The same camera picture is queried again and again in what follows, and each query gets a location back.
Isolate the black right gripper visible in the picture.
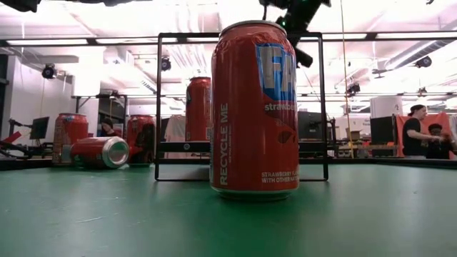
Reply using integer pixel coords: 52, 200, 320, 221
274, 14, 315, 69

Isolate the red strawberry Fanta can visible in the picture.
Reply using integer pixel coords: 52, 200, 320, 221
70, 136, 130, 169
209, 20, 301, 203

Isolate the black monitor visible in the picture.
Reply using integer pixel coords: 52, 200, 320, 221
298, 111, 324, 141
29, 116, 50, 141
370, 116, 396, 146

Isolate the white cabinet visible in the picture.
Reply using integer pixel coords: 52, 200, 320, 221
370, 96, 404, 119

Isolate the wooden desk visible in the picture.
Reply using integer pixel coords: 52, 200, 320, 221
337, 142, 399, 158

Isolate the person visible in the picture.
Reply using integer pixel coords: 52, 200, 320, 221
99, 117, 122, 138
426, 123, 457, 160
402, 104, 443, 160

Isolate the white cloth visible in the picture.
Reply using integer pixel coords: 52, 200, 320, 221
164, 114, 189, 160

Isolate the orange cloth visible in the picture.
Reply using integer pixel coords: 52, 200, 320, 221
395, 112, 455, 160

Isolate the green table mat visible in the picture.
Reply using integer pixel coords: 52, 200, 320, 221
0, 163, 457, 257

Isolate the dark red black soda can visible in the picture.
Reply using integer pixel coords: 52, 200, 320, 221
126, 114, 157, 168

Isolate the black metal rack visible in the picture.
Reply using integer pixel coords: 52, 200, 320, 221
73, 93, 129, 138

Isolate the red bar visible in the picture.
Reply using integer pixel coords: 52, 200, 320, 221
1, 130, 24, 144

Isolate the wooden shelf with black frame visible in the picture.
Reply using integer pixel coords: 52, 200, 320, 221
154, 31, 329, 182

